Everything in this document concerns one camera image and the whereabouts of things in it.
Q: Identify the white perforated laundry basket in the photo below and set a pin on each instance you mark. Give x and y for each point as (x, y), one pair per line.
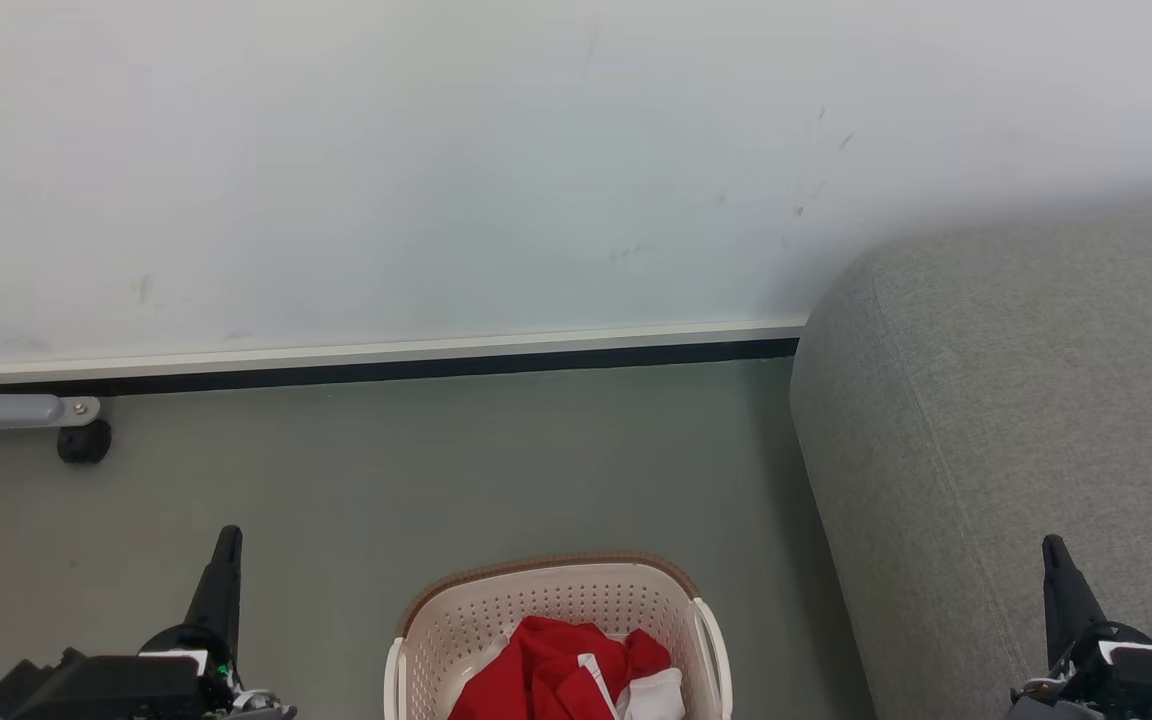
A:
(536, 600)

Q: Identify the grey fabric sofa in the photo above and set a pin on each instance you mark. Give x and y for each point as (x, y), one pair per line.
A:
(986, 400)

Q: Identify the white and black baseboard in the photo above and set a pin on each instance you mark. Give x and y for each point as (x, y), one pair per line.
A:
(386, 358)

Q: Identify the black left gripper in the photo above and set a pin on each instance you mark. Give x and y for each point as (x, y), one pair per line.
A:
(106, 688)

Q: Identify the black caster wheel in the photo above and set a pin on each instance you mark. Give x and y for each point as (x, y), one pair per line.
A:
(84, 442)

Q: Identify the red and white garment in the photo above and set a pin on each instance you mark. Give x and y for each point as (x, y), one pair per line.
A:
(546, 670)

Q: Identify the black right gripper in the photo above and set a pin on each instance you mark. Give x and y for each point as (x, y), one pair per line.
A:
(1126, 680)

